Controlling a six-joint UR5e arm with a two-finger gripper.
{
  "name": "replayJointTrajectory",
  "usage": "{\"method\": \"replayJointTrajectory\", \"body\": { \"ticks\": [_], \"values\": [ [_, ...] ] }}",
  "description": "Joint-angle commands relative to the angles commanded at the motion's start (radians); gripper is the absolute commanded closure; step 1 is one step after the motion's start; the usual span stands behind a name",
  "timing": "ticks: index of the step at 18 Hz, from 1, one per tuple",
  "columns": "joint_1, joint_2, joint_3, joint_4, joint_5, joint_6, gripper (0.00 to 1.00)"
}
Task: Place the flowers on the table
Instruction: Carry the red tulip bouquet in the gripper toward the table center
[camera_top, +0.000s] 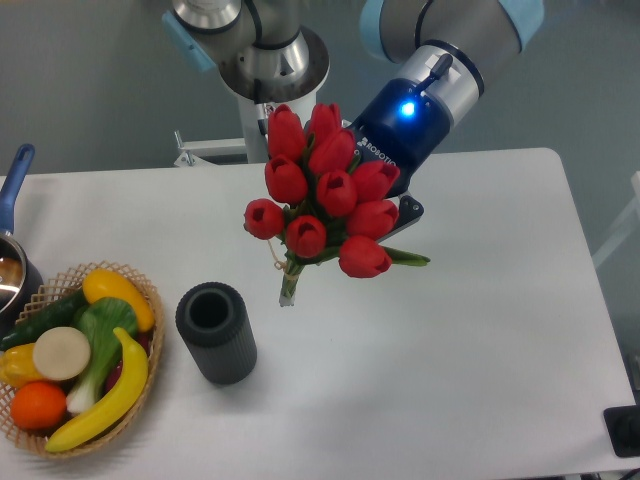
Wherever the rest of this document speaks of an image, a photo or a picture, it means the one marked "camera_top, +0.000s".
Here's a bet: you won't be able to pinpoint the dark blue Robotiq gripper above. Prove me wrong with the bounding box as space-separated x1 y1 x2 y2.
348 78 452 243

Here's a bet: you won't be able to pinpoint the red tulip bouquet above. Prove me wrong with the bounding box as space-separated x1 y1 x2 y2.
244 104 430 306

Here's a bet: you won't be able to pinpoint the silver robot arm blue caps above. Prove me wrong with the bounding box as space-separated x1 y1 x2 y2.
162 1 544 229

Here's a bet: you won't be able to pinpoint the dark grey ribbed vase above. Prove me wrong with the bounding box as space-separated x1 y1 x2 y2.
175 282 257 385

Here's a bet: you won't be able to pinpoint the metal table clamp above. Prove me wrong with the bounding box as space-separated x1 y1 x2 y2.
173 130 247 167

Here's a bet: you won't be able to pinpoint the black device at edge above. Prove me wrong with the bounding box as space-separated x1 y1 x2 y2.
603 405 639 458

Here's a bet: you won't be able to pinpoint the yellow plastic banana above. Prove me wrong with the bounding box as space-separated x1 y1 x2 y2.
45 327 149 454

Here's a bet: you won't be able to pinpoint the green bok choy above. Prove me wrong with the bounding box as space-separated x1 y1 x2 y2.
66 297 138 416

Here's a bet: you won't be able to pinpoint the woven wicker basket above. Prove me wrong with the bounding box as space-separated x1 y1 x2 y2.
1 261 164 459

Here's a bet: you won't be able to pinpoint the green cucumber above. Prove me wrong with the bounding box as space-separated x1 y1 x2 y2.
1 290 88 352

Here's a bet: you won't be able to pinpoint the beige round radish slice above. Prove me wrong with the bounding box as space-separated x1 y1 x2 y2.
32 327 91 381

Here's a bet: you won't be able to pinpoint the orange plastic fruit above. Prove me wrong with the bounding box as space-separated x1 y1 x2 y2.
10 381 67 430

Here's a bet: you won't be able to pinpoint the yellow bell pepper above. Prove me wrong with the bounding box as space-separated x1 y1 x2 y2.
1 343 46 388

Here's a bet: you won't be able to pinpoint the blue handled saucepan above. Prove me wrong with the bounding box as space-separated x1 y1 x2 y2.
1 144 42 336

